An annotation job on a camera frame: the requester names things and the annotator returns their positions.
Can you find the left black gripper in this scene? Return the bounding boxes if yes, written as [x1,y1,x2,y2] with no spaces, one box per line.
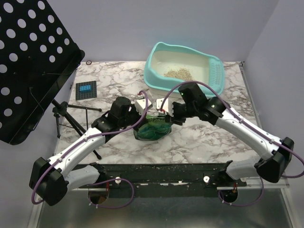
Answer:
[119,104,149,132]

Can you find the green litter bag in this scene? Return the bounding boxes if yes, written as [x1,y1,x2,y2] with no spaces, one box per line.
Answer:
[133,115,172,141]

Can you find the teal white litter box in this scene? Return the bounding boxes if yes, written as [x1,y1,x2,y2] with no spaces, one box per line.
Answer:
[143,42,225,96]

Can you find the clear plastic scoop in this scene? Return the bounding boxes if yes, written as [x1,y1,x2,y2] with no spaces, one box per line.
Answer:
[147,90,160,111]

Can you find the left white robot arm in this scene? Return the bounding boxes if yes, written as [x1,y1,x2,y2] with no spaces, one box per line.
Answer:
[29,96,150,206]

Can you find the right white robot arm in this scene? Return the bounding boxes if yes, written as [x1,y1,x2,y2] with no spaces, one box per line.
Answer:
[157,81,294,186]

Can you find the beige litter pellets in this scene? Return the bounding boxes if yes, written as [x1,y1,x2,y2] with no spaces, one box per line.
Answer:
[164,68,193,81]

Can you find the dark grey lego baseplate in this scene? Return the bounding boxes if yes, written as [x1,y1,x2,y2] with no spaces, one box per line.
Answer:
[76,81,97,101]

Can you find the blue lego brick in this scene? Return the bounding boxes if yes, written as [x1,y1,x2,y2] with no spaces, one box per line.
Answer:
[79,85,91,93]

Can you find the black perforated music stand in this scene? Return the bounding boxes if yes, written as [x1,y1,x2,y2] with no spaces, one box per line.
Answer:
[0,0,85,145]

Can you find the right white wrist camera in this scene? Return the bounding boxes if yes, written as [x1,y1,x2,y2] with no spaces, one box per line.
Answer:
[156,98,173,117]

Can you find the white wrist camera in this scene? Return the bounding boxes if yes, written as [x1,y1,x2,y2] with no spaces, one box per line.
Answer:
[156,98,173,117]
[134,93,153,115]

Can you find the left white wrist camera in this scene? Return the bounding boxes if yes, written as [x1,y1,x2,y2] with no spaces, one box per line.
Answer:
[134,93,153,115]

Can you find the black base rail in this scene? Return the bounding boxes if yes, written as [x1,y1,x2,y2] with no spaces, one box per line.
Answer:
[92,162,247,198]

